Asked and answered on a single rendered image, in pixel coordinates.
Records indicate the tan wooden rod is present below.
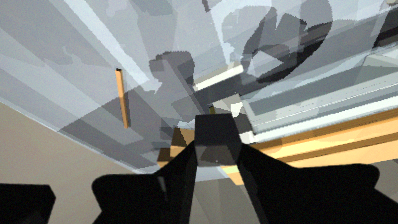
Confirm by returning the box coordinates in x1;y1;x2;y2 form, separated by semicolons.
115;69;129;129

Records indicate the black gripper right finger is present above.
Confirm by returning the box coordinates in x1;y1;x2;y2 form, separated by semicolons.
236;143;380;224

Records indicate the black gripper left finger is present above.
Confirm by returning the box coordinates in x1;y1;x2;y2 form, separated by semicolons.
91;140;197;224

